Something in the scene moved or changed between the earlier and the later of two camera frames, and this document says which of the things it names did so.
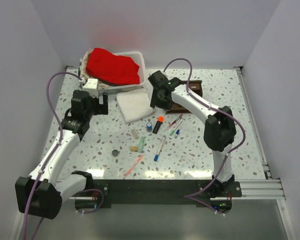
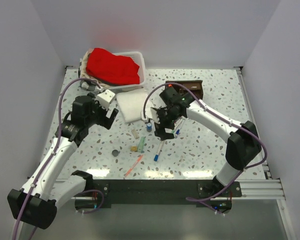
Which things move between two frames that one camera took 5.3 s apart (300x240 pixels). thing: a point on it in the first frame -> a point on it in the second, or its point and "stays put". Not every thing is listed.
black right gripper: x=154 y=102 -> x=160 y=128
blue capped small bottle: x=149 y=127 stays put
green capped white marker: x=177 y=126 stays put
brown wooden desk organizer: x=195 y=86 stays put
